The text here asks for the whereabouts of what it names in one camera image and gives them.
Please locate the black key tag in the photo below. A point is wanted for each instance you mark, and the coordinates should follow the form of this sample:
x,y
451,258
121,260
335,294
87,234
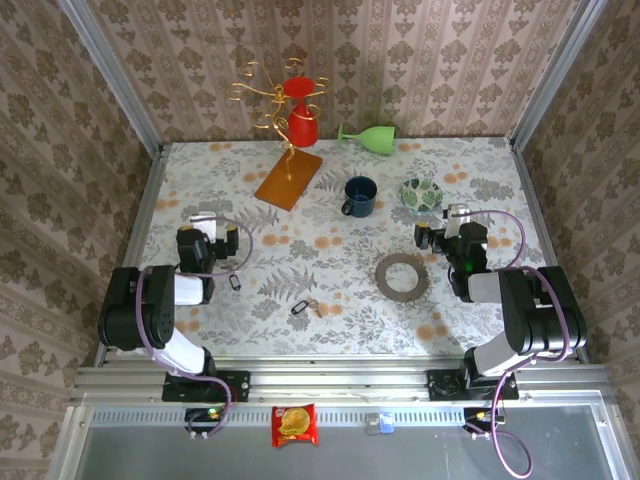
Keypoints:
x,y
234,282

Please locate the silver key with black tag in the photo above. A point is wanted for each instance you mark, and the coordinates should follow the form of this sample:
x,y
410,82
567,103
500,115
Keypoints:
x,y
300,308

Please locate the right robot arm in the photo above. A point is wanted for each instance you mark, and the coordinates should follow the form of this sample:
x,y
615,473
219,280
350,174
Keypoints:
x,y
545,320

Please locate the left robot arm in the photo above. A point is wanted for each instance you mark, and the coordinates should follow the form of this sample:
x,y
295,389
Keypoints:
x,y
120,310

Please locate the green leaf pattern bowl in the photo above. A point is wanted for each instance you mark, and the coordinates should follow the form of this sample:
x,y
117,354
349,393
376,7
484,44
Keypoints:
x,y
420,197

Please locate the dark blue mug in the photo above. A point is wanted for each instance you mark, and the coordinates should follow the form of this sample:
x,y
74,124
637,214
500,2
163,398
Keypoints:
x,y
367,205

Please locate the green wine glass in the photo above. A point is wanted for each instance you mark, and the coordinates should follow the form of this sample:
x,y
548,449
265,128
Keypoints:
x,y
377,140

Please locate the red wine glass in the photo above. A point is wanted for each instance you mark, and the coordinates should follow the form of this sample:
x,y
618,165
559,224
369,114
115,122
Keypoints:
x,y
302,130

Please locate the small blue silver device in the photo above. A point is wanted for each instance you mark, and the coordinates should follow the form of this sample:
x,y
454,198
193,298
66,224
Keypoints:
x,y
380,424

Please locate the red snack packet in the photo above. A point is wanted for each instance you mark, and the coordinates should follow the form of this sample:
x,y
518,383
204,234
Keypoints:
x,y
295,425

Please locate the slotted metal strip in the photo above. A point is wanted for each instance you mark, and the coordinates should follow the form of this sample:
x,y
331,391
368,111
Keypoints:
x,y
340,416

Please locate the grey metal sheet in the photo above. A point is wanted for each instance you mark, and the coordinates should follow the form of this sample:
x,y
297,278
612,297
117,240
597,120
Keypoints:
x,y
400,455

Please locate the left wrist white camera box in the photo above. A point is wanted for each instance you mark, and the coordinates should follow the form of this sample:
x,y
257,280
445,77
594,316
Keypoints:
x,y
205,227

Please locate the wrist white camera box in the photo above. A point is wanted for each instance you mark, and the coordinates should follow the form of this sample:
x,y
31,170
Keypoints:
x,y
457,222
205,227

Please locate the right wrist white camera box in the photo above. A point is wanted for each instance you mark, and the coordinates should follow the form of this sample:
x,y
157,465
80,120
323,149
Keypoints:
x,y
457,222

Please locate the aluminium table side rail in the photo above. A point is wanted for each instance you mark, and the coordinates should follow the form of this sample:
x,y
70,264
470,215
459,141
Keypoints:
x,y
541,225
140,225

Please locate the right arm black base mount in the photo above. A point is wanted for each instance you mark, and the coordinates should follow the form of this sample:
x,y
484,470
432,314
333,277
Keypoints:
x,y
440,385

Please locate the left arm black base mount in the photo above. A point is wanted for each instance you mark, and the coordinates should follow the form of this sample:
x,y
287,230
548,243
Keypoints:
x,y
235,387

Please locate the wide aluminium base rail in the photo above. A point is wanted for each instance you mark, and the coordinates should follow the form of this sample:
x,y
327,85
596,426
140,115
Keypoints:
x,y
340,380

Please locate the aluminium frame post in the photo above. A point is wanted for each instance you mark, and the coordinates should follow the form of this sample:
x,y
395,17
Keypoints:
x,y
557,75
117,85

